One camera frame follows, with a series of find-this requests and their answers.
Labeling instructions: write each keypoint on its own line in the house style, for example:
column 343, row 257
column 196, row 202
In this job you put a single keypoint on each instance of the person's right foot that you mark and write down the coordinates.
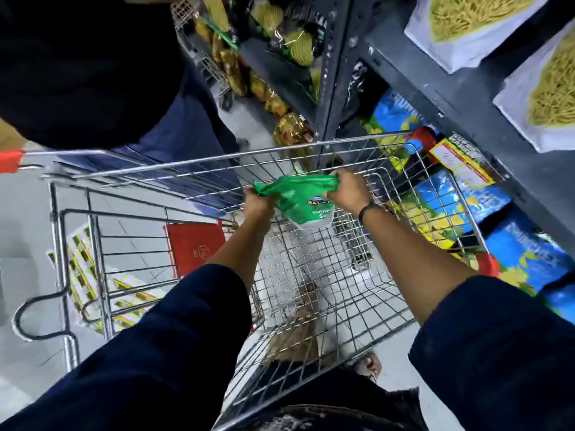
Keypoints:
column 368, row 365

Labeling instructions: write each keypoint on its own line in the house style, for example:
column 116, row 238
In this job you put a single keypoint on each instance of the person's dark patterned garment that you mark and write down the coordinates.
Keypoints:
column 341, row 399

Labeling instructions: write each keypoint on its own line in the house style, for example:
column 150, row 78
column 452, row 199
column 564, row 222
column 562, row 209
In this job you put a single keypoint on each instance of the grey metal shelf rack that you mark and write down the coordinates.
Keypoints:
column 449, row 94

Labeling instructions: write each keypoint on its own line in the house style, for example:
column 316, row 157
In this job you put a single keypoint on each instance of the green plastic strip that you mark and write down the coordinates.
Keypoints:
column 221, row 34

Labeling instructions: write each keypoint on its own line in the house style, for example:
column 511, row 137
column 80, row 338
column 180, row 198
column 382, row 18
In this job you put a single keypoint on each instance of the person's left fingers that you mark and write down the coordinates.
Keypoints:
column 252, row 193

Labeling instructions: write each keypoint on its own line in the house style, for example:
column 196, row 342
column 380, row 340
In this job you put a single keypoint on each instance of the clear packets of yellow snack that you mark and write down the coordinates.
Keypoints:
column 298, row 44

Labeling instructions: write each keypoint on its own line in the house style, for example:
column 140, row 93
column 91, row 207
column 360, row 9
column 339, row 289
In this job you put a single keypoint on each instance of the person's left hand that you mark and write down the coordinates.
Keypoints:
column 258, row 206

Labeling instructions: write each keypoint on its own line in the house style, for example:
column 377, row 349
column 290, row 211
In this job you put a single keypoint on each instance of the yellow striped box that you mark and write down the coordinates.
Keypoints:
column 85, row 273

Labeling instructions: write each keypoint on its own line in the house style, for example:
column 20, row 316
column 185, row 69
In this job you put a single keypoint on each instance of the blue snack packet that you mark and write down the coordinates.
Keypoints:
column 525, row 253
column 564, row 302
column 449, row 197
column 395, row 114

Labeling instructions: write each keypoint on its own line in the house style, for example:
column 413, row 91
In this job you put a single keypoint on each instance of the person's right fingers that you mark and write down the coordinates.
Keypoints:
column 339, row 177

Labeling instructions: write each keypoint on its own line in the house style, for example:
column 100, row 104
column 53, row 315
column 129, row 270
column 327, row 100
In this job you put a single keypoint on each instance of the person's right hand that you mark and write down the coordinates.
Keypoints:
column 352, row 192

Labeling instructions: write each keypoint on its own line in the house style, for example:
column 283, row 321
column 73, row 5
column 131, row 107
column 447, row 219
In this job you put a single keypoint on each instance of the person's left forearm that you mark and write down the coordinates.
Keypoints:
column 193, row 336

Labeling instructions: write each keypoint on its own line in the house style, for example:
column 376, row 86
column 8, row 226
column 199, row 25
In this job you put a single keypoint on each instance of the red cart seat flap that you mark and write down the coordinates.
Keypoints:
column 195, row 246

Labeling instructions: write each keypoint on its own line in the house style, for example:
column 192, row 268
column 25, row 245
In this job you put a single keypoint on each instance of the yellow shelf label tag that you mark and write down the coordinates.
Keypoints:
column 462, row 163

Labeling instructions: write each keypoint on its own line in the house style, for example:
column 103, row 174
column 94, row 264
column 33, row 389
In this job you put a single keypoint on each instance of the green snack packet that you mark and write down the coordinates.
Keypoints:
column 303, row 199

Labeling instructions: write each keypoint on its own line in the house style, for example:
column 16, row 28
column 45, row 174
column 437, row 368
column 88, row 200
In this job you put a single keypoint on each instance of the row of golden snack packets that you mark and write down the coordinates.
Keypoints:
column 233, row 69

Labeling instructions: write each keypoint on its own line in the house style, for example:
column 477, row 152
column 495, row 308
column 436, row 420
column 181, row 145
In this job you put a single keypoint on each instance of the white noodle packet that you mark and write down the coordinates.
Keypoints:
column 467, row 22
column 546, row 94

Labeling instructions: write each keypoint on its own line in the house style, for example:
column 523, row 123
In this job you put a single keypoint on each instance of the person's right forearm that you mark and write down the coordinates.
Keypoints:
column 449, row 300

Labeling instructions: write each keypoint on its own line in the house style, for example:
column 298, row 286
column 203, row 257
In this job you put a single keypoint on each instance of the black wristband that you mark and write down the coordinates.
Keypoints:
column 366, row 208

